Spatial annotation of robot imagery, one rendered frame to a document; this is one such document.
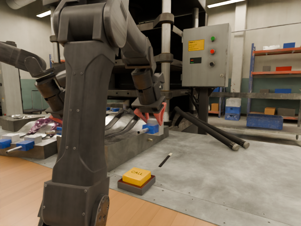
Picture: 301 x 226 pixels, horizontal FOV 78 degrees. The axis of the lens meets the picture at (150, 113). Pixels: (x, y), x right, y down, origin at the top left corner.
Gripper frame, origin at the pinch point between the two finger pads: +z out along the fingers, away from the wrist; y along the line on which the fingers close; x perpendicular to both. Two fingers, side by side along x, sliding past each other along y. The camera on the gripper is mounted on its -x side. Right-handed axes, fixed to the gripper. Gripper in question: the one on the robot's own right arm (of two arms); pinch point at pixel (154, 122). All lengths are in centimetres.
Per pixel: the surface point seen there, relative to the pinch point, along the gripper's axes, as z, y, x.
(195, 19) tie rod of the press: -7, 22, -149
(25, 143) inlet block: -2.8, 42.9, 22.8
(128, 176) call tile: 1.7, -1.8, 21.9
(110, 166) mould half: 6.0, 9.9, 17.5
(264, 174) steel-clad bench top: 18.0, -35.2, -0.8
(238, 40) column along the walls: 154, 22, -625
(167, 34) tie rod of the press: -12, 21, -76
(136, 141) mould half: 9.7, 9.8, 1.5
